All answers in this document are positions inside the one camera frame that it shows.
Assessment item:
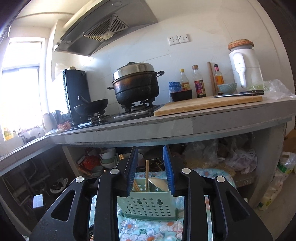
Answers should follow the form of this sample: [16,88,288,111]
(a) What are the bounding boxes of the wooden chopstick two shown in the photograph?
[133,179,141,192]

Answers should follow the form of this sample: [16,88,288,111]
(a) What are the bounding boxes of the green plastic utensil caddy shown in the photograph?
[117,179,178,221]

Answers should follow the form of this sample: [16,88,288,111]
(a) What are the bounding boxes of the wooden chopstick one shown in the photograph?
[145,160,149,192]

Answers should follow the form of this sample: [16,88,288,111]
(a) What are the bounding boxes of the kitchen knife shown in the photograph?
[212,90,264,98]

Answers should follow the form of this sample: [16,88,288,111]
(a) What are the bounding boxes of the stacked bowls under counter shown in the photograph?
[99,148,116,169]

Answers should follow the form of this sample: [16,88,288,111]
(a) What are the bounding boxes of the floral turquoise table cloth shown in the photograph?
[89,168,236,240]

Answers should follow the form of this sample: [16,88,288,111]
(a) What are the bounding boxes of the wooden cutting board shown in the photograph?
[154,95,263,117]

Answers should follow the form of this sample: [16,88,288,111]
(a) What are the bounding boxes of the black wok pan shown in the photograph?
[74,96,108,116]

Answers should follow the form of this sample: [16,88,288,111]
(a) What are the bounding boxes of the gas stove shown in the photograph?
[72,98,160,128]

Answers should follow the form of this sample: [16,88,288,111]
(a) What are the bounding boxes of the black shallow dish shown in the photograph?
[170,89,193,102]

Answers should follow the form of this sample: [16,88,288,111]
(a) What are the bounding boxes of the red label sauce bottle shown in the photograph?
[192,65,206,98]

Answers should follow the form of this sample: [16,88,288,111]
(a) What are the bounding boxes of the yellow cap sauce bottle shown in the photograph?
[180,69,191,91]

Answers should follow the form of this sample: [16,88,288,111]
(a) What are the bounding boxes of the wooden rolling pin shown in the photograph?
[207,61,218,95]

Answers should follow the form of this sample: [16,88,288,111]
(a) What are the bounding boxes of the large black steamer pot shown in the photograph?
[107,62,165,106]

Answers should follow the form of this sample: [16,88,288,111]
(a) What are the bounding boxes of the small green bowl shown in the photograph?
[217,83,237,94]

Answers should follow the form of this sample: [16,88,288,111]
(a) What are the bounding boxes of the grey concrete counter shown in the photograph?
[0,97,293,176]

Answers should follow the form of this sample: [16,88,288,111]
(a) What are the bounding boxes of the white plastic bag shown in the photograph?
[257,152,295,211]

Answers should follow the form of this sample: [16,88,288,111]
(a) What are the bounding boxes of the black splash guard panel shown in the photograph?
[63,69,90,126]

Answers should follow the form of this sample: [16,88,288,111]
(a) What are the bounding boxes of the orange label sauce bottle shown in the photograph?
[214,63,224,86]

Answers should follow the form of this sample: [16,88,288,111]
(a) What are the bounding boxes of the white water kettle jug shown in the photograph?
[228,39,263,92]

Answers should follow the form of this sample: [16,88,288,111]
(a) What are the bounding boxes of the grey range hood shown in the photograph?
[55,1,158,56]

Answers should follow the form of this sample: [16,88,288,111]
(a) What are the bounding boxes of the white wall socket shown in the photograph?
[168,34,190,46]

